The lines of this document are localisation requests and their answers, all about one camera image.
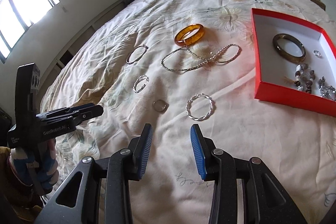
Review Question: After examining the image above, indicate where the dark beaded bracelet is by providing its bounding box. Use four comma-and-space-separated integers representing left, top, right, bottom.
284, 63, 316, 94

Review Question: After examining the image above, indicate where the thin silver bangle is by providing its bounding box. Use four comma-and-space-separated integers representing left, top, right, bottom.
126, 45, 149, 65

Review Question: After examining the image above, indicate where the long silver chain necklace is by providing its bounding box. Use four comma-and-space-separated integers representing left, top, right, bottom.
160, 43, 242, 73

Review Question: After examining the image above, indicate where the red jewelry box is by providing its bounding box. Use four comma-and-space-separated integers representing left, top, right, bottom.
251, 8, 335, 116

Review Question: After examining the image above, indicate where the amber orange bangle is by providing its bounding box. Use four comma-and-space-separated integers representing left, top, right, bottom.
174, 24, 205, 47

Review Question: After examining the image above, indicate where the gloved left hand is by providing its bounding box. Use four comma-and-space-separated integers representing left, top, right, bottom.
9, 139, 59, 196

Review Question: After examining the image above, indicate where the dark olive bangle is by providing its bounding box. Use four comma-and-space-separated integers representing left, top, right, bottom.
272, 34, 306, 64

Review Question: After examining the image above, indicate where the small silver band ring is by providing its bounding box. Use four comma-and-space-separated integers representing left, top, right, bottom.
152, 99, 169, 113

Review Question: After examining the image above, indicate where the low wooden wall cabinet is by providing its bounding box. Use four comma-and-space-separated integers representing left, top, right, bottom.
37, 0, 125, 104

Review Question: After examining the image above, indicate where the silver charm bracelet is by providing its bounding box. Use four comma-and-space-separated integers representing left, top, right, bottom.
316, 76, 336, 102

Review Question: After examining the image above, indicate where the large twisted silver hoop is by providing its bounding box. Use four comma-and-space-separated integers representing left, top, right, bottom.
185, 93, 215, 122

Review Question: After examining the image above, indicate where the twisted silver bracelet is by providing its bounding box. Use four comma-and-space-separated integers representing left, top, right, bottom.
133, 74, 150, 94

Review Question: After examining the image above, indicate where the floral cream bedspread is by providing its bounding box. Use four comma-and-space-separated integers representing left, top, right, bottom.
41, 0, 335, 223

